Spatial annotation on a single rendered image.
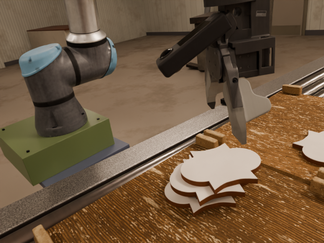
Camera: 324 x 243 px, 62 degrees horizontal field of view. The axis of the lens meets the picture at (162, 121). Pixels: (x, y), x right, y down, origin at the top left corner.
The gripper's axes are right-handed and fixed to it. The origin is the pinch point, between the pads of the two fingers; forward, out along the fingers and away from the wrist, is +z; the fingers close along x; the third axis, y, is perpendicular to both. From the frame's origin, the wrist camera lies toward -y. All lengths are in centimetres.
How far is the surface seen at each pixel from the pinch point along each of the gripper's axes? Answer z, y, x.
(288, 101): 12.9, 31.8, 33.5
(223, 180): 7.6, -1.5, -4.4
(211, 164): 7.6, -2.1, 0.6
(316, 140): 12.1, 23.8, 8.5
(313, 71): 15, 59, 62
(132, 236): 13.1, -17.8, -6.8
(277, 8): 38, 352, 630
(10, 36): 15, -356, 842
